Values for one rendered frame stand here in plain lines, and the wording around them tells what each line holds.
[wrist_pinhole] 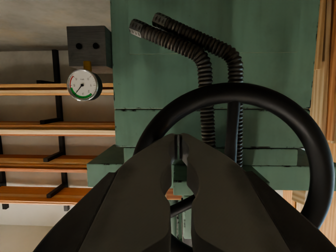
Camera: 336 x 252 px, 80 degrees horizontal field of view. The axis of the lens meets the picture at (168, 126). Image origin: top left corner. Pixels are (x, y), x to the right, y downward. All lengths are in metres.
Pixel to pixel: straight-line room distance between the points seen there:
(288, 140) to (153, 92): 0.32
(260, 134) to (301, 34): 0.23
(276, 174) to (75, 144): 3.05
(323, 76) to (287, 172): 1.34
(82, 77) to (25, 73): 3.24
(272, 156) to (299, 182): 0.09
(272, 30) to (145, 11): 0.27
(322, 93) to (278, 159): 1.33
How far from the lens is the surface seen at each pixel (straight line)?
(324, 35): 1.87
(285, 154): 0.54
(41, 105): 3.53
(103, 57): 0.46
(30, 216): 4.17
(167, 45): 0.36
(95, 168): 0.52
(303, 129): 0.32
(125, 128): 0.48
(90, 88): 0.43
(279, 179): 0.55
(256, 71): 0.49
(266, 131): 0.51
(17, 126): 3.14
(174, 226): 0.97
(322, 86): 1.83
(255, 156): 0.51
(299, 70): 0.53
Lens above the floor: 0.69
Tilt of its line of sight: 8 degrees up
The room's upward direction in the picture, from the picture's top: 180 degrees clockwise
